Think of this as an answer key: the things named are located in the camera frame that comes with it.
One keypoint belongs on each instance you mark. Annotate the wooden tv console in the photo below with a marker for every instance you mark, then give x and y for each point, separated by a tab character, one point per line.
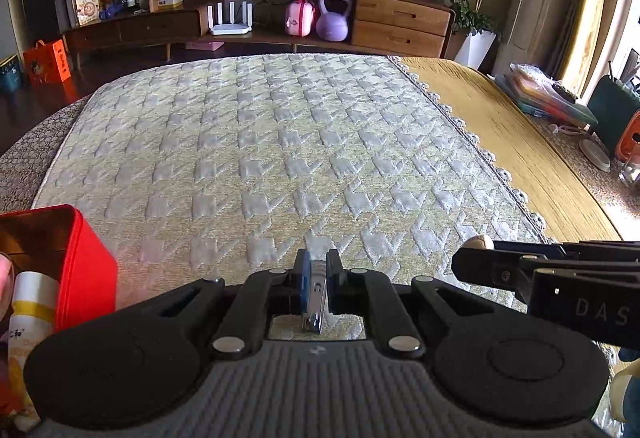
381	27

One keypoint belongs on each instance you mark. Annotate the snack box on console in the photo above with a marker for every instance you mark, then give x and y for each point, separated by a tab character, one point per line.
87	11

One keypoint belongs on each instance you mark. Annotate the quilted cream table mat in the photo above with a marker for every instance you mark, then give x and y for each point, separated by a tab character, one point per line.
230	166

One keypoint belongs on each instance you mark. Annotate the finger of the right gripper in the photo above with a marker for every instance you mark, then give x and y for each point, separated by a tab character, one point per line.
602	251
506	267

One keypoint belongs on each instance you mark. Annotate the green orange storage box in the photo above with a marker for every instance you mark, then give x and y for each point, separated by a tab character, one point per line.
616	109

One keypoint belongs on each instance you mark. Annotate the purple kettlebell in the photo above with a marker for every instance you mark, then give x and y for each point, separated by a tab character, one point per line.
332	26

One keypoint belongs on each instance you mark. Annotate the orange gift bag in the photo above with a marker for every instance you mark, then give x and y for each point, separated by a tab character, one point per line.
46	63

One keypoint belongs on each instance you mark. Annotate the round white coaster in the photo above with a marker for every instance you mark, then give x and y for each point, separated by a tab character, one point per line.
595	155

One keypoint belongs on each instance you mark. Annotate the white yellow supplement bottle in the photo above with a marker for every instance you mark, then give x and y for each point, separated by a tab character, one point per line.
33	312

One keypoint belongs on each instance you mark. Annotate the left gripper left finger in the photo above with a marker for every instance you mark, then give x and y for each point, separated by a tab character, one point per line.
244	311

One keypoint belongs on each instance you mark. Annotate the blue gloved right hand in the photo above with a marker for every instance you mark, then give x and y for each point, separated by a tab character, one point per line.
625	393

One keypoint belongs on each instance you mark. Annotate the silver metal clip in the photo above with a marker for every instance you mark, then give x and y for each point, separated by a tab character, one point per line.
315	294

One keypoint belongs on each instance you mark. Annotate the pink toy suitcase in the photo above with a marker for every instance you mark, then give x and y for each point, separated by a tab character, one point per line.
299	18

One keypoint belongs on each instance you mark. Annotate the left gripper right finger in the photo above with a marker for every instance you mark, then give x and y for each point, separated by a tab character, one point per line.
371	296

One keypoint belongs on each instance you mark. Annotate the red metal tin box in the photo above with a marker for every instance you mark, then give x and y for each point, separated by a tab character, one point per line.
58	242

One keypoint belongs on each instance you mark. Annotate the white wifi router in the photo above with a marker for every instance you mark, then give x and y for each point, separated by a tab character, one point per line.
230	18

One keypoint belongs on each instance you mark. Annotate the teal bucket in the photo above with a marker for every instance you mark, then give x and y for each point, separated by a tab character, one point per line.
10	75

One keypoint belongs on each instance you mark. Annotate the stack of books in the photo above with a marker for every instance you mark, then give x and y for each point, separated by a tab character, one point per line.
534	93

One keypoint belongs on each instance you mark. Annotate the yellow woven table runner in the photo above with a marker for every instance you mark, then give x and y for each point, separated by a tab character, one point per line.
554	190

